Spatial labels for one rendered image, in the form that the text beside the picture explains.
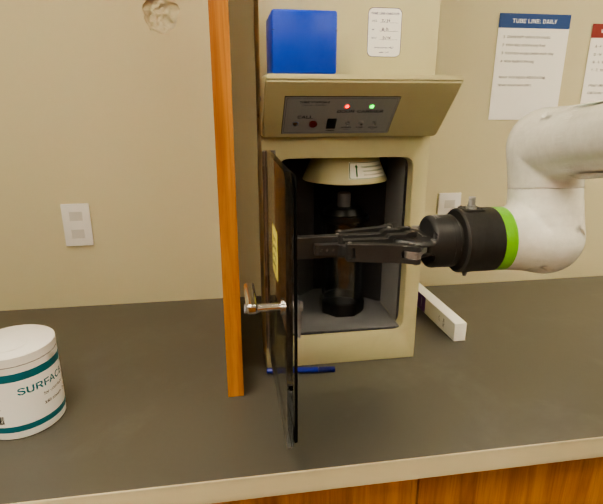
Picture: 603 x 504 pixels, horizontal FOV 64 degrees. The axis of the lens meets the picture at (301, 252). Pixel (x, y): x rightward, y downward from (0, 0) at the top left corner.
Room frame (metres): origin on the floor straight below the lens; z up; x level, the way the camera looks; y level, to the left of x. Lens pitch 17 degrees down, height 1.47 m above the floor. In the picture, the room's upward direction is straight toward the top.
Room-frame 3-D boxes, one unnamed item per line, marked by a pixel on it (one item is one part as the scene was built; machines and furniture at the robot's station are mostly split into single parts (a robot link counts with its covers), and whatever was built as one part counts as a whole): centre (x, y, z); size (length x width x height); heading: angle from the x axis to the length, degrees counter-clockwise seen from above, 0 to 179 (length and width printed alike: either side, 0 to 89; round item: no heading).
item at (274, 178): (0.72, 0.04, 1.19); 0.30 x 0.01 x 0.40; 9
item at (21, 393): (0.72, 0.48, 1.02); 0.13 x 0.13 x 0.15
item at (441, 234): (0.65, -0.17, 1.28); 0.09 x 0.08 x 0.07; 99
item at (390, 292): (1.03, -0.07, 1.19); 0.26 x 0.24 x 0.35; 99
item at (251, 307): (0.64, 0.06, 1.20); 0.10 x 0.05 x 0.03; 9
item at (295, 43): (0.83, 0.00, 1.56); 0.10 x 0.10 x 0.09; 9
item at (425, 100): (0.85, -0.10, 1.46); 0.32 x 0.12 x 0.10; 99
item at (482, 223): (0.67, -0.24, 1.28); 0.09 x 0.06 x 0.12; 9
